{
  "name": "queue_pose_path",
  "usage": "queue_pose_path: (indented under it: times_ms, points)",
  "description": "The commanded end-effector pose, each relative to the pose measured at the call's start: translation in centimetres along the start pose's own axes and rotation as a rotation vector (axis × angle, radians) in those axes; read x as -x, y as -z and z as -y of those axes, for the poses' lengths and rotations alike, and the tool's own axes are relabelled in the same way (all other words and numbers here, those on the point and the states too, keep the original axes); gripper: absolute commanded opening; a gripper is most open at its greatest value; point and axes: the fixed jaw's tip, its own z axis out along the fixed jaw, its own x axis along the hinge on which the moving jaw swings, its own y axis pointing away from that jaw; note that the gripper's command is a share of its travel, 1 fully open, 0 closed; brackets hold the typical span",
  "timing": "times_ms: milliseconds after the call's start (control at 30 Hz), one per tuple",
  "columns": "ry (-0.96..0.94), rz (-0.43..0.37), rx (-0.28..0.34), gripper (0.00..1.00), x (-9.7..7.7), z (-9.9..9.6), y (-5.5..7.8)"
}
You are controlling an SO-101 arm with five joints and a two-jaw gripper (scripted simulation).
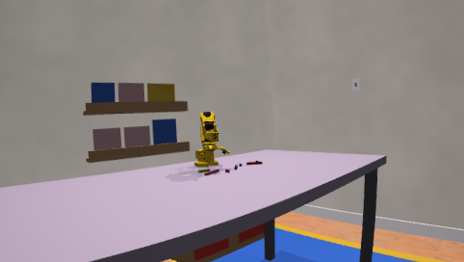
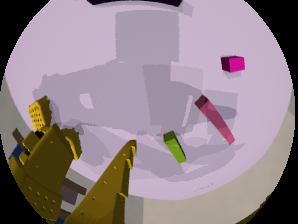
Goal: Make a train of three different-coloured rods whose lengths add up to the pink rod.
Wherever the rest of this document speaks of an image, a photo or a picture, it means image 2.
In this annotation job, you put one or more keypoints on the lime green rod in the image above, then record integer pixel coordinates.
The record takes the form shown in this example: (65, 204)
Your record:
(174, 146)

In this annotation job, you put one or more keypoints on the purple rod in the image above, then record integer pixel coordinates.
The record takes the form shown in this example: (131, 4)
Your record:
(169, 2)

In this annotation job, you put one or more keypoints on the dark pink rod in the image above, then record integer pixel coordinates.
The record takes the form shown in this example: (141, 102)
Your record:
(207, 108)

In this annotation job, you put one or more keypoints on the magenta rod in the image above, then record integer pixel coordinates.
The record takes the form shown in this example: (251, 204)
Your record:
(232, 63)

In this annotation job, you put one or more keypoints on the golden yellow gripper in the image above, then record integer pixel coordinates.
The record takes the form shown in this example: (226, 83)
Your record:
(105, 202)

